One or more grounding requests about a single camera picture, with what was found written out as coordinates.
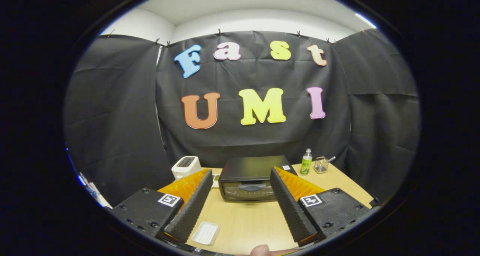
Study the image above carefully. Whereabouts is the white pop-up toaster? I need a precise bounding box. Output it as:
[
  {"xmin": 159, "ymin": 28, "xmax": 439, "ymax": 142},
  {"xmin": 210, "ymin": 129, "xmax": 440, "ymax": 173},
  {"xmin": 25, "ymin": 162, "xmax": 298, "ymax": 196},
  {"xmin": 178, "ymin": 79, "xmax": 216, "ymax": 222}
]
[{"xmin": 171, "ymin": 156, "xmax": 202, "ymax": 181}]

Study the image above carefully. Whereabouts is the green drink bottle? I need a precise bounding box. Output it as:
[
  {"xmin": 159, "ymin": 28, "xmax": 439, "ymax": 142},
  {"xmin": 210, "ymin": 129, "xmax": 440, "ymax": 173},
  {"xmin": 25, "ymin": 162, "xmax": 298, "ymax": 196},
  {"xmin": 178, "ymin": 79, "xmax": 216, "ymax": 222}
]
[{"xmin": 300, "ymin": 148, "xmax": 313, "ymax": 176}]

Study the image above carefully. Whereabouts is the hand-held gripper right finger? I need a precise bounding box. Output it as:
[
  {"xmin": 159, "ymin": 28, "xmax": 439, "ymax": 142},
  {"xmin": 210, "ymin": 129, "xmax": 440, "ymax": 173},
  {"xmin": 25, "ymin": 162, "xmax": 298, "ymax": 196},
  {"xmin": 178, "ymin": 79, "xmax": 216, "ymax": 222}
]
[{"xmin": 270, "ymin": 166, "xmax": 378, "ymax": 247}]

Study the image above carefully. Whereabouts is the black toaster oven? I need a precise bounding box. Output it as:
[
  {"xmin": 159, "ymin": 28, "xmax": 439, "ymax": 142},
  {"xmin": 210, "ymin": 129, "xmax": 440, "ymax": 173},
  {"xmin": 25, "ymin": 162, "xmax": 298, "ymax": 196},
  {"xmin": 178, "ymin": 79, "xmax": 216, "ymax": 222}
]
[{"xmin": 218, "ymin": 155, "xmax": 299, "ymax": 202}]

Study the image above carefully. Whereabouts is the ceiling light panel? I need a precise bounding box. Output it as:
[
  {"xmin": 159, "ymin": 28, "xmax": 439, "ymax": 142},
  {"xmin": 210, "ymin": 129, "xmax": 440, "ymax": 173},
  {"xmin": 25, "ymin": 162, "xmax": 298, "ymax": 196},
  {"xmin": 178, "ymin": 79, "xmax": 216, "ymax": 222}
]
[{"xmin": 354, "ymin": 12, "xmax": 378, "ymax": 29}]

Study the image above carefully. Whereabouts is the white plastic tray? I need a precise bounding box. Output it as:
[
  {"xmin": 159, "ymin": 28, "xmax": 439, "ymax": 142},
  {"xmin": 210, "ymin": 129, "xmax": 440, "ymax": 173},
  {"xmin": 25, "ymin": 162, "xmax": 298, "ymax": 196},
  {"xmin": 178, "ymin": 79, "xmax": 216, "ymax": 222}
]
[{"xmin": 191, "ymin": 221, "xmax": 221, "ymax": 246}]

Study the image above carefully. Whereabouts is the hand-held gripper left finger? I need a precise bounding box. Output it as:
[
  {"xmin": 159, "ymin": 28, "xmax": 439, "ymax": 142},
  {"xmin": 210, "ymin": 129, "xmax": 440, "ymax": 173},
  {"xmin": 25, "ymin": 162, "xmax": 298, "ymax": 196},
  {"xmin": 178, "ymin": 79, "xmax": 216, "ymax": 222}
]
[{"xmin": 111, "ymin": 168, "xmax": 214, "ymax": 246}]

